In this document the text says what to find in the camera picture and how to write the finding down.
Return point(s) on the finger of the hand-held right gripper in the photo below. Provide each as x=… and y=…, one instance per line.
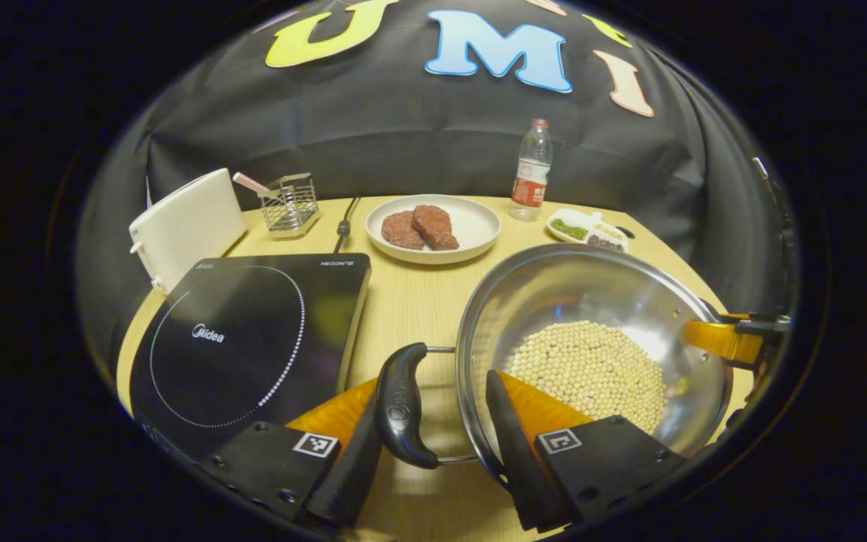
x=723, y=340

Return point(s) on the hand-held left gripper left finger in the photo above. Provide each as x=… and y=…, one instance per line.
x=351, y=474

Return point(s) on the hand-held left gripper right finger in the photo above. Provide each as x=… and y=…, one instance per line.
x=512, y=452

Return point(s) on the stainless steel pot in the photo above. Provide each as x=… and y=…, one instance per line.
x=569, y=290

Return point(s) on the black induction cooktop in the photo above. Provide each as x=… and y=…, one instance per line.
x=245, y=339

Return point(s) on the pile of yellow soybeans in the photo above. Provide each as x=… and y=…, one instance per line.
x=591, y=369

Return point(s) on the white divided bean dish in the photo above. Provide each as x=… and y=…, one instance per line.
x=588, y=229

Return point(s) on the white round plate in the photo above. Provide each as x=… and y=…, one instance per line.
x=479, y=222

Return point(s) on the brown meat patty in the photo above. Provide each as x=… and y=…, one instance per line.
x=400, y=229
x=435, y=226

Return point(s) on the clear plastic water bottle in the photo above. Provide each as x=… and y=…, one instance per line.
x=532, y=177

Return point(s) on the white toaster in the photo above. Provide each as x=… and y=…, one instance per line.
x=189, y=226

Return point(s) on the pink utensil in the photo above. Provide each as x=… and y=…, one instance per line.
x=251, y=184

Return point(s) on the black backdrop cloth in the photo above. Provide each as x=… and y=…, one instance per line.
x=403, y=143

